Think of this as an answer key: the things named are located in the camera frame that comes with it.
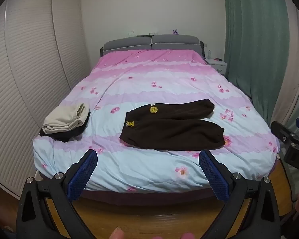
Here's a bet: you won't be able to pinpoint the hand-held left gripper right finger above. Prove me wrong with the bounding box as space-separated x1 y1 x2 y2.
198 149 281 239

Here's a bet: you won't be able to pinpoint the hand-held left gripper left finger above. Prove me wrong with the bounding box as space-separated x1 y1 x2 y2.
16 149 99 239

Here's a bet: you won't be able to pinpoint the dark brown pants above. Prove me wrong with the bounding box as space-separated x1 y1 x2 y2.
119 99 226 151

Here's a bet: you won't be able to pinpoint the folded beige pants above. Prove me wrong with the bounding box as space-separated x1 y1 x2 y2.
42 103 90 133

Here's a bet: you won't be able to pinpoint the person's left hand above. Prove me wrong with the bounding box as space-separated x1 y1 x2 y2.
109 226 195 239

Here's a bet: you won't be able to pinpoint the folded black cloth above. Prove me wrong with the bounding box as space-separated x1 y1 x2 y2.
39 111 91 143

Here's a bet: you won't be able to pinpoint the pale sheer curtain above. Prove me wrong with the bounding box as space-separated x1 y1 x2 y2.
270 0 299 126

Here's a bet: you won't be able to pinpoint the dark bed base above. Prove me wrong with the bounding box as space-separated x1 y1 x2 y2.
35 159 281 208

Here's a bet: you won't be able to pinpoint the white nightstand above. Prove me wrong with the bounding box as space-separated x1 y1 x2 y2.
206 57 228 75

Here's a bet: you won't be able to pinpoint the green curtain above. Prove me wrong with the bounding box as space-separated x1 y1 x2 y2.
222 0 293 123

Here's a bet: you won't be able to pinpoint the white louvred wardrobe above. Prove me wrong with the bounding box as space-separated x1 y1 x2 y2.
0 0 92 201

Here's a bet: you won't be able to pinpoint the bed with pink floral duvet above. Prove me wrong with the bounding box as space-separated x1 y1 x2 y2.
33 48 281 193

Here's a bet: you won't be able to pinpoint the grey bed headboard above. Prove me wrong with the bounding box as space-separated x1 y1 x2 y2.
100 34 205 57

